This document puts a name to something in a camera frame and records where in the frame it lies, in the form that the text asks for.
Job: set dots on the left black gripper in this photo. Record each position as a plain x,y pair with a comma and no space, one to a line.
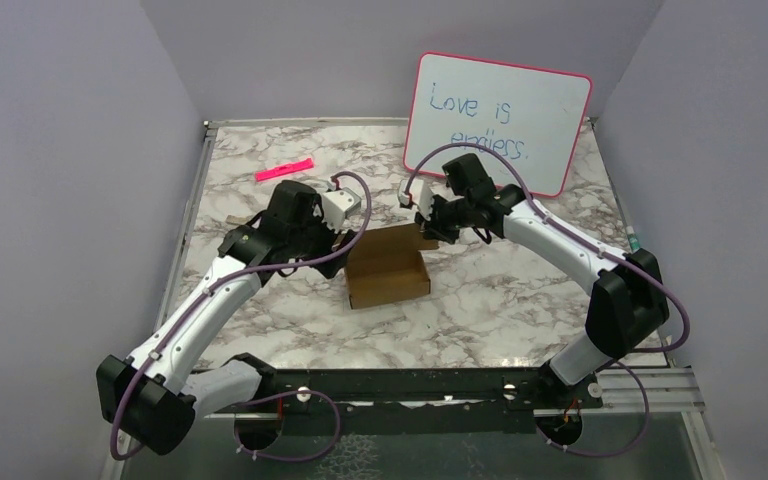
330,236

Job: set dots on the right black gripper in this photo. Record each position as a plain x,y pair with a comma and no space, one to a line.
432,227

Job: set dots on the brown cardboard box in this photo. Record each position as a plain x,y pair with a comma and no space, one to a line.
387,266

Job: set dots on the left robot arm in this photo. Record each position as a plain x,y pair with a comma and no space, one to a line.
151,398

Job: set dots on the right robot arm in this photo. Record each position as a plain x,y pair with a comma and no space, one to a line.
626,298

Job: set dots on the small tan cardboard scrap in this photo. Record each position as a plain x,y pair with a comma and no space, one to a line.
235,220

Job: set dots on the pink marker pen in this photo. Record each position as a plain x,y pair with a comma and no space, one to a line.
284,170

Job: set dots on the pink framed whiteboard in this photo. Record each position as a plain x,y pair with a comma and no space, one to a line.
519,120

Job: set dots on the green white small bottle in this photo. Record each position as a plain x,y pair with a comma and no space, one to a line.
633,239

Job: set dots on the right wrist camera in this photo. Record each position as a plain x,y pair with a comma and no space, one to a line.
416,195

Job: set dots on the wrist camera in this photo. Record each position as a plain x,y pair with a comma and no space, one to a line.
337,206
416,195

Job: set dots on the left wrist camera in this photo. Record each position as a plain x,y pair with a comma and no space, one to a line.
337,206

